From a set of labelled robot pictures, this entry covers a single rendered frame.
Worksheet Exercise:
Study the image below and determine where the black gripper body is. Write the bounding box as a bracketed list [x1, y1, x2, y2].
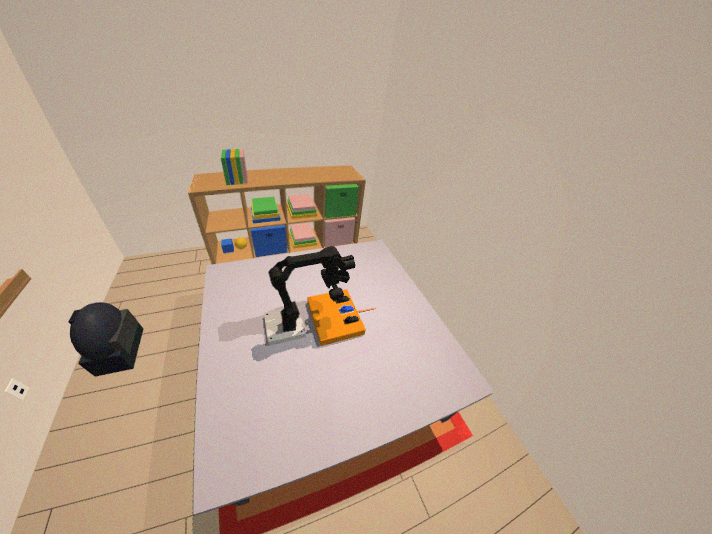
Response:
[321, 269, 344, 300]

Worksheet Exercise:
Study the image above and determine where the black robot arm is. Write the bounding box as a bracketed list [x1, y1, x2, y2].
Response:
[268, 246, 355, 332]

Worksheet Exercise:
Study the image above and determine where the orange flat panel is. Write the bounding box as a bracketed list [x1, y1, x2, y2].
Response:
[307, 289, 366, 346]

